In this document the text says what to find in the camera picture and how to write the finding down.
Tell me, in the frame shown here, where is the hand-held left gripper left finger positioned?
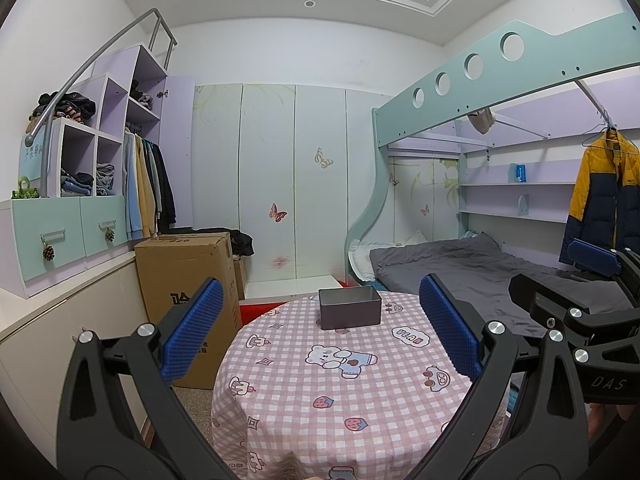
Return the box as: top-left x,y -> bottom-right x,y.
56,277 -> 226,480

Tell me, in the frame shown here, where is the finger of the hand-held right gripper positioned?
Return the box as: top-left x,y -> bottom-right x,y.
508,274 -> 592,319
569,239 -> 640,306

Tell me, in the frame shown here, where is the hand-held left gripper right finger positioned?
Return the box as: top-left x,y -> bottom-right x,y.
419,274 -> 592,480

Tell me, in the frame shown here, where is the grey metal tin box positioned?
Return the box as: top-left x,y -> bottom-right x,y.
318,287 -> 383,331

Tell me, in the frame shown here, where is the person's right hand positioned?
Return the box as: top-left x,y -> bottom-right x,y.
589,402 -> 640,441

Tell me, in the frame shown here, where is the grey blanket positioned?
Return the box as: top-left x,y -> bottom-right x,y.
369,232 -> 636,341

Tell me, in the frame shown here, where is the large brown cardboard box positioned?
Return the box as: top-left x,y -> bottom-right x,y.
134,232 -> 243,391

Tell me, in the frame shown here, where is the yellow navy puffer jacket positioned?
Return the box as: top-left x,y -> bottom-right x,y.
559,127 -> 640,273

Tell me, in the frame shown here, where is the black bag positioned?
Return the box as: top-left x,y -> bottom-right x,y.
227,229 -> 256,258

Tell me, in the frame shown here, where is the white pillow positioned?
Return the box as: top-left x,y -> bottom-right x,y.
347,230 -> 428,281

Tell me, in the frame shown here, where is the red cooler box white lid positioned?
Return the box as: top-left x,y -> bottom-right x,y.
239,274 -> 351,331

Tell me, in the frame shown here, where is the pink checked tablecloth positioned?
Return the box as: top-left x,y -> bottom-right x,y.
210,287 -> 511,480

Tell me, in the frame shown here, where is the white low cabinet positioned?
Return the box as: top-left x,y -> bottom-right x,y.
0,247 -> 156,441

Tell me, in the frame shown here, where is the narrow teal drawer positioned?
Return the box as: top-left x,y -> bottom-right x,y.
80,195 -> 128,257

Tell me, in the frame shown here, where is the row of hanging clothes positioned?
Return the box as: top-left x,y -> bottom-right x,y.
122,127 -> 177,241

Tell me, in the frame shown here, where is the purple stepped wardrobe unit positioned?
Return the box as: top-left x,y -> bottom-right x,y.
0,44 -> 197,301

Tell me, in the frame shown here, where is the light jeans pile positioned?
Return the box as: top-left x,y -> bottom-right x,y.
96,162 -> 116,195

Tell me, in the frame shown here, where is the beige hanging cap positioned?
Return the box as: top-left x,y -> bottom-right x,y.
467,107 -> 498,135

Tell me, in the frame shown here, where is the white panelled wardrobe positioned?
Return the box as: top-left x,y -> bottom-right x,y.
192,82 -> 396,291

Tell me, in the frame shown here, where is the dark jeans pile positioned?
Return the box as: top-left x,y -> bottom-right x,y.
61,172 -> 95,197

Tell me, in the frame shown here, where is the wide teal drawer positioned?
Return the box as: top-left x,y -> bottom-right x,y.
11,199 -> 87,281

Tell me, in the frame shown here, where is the grey metal handrail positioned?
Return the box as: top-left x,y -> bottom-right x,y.
25,7 -> 178,198

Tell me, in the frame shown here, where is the green claw clip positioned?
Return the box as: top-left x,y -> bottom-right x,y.
12,175 -> 38,201

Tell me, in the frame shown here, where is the dark folded clothes pile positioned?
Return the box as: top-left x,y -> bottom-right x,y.
130,80 -> 153,110

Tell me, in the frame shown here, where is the striped clothes pile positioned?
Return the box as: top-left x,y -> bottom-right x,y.
27,91 -> 97,133

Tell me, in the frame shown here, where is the white wall shelf unit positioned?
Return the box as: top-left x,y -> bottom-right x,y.
457,157 -> 581,223

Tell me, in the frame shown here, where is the green bunk bed frame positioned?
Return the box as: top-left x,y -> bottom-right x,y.
345,12 -> 640,286

